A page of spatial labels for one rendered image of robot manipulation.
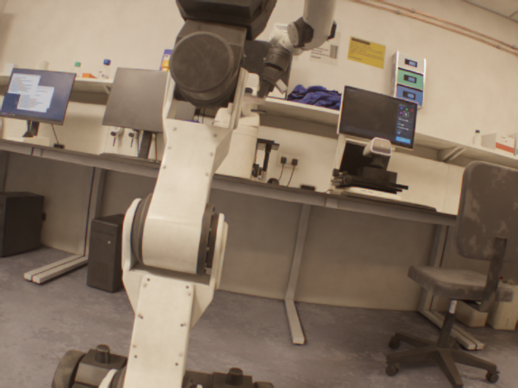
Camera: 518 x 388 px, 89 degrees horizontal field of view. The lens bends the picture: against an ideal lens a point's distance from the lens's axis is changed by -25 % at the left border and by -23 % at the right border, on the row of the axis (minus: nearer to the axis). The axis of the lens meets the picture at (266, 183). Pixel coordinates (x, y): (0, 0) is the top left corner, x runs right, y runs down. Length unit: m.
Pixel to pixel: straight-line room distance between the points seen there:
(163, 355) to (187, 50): 0.54
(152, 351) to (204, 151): 0.40
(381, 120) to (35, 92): 2.13
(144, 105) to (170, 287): 1.35
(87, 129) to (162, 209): 2.01
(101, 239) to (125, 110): 0.72
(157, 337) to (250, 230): 1.66
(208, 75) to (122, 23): 2.37
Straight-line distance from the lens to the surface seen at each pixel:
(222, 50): 0.58
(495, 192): 1.37
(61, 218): 2.68
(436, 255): 2.47
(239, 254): 2.25
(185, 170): 0.66
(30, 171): 2.86
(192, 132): 0.70
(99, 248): 1.93
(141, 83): 1.92
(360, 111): 1.80
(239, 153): 1.42
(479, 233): 1.34
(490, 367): 1.76
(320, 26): 0.98
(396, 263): 2.46
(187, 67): 0.58
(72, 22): 3.19
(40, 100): 2.34
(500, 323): 2.65
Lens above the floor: 0.73
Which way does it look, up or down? 1 degrees up
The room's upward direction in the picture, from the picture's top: 10 degrees clockwise
